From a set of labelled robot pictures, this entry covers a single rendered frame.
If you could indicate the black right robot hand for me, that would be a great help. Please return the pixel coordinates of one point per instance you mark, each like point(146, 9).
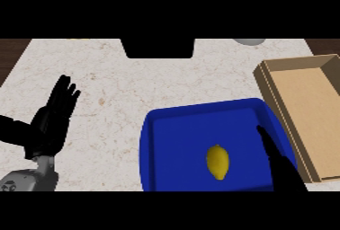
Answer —
point(282, 167)

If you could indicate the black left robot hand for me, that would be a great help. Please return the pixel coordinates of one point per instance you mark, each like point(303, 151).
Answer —
point(52, 125)

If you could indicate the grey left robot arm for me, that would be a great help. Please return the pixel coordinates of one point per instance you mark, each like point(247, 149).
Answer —
point(31, 179)

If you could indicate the yellow lemon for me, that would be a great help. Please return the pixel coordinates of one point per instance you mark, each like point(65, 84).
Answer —
point(217, 162)

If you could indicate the cardboard box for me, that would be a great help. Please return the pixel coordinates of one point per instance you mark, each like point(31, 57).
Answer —
point(305, 119)

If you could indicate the blue plastic tray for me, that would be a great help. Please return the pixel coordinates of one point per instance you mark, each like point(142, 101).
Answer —
point(198, 143)

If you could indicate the black sink opening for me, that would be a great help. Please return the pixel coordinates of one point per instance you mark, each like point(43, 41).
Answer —
point(158, 48)

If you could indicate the grey round object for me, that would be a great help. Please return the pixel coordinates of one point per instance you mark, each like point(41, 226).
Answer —
point(248, 41)

